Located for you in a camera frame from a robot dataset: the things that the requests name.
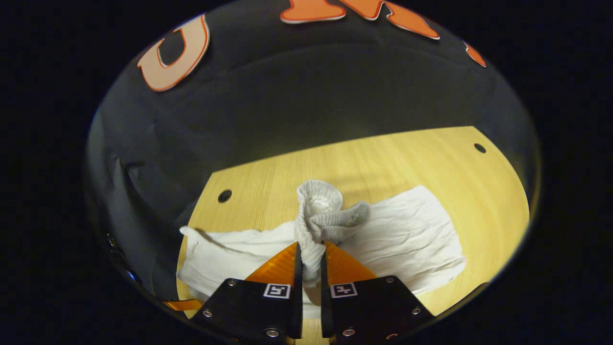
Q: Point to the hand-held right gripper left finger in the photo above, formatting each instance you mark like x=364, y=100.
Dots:
x=298, y=287

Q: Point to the white jeans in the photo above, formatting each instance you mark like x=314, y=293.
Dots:
x=407, y=230

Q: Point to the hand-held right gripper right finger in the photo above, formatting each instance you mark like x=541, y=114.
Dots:
x=325, y=297

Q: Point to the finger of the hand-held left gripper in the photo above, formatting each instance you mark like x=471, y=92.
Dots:
x=184, y=304

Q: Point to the black backdrop cloth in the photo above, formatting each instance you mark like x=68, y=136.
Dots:
x=287, y=96

